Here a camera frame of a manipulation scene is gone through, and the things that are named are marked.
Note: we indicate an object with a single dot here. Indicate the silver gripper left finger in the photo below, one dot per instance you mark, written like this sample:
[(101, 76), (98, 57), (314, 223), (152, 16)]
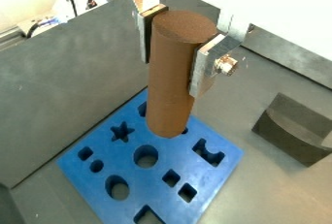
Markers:
[(145, 10)]

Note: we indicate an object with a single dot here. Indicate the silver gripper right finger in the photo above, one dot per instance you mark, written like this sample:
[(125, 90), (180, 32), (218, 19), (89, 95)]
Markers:
[(212, 59)]

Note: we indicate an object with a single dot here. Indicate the brown round cylinder peg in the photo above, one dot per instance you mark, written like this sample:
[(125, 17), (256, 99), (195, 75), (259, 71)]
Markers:
[(179, 33)]

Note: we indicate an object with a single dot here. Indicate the aluminium frame rail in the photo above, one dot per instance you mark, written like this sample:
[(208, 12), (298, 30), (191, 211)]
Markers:
[(38, 24)]

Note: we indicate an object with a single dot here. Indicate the blue shape sorter board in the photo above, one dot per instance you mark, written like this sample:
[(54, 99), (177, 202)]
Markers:
[(141, 179)]

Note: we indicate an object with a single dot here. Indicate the dark grey curved block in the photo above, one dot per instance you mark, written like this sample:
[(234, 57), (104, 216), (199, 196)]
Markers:
[(295, 129)]

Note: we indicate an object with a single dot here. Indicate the grey metal panel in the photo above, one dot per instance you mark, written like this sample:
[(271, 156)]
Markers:
[(64, 80)]

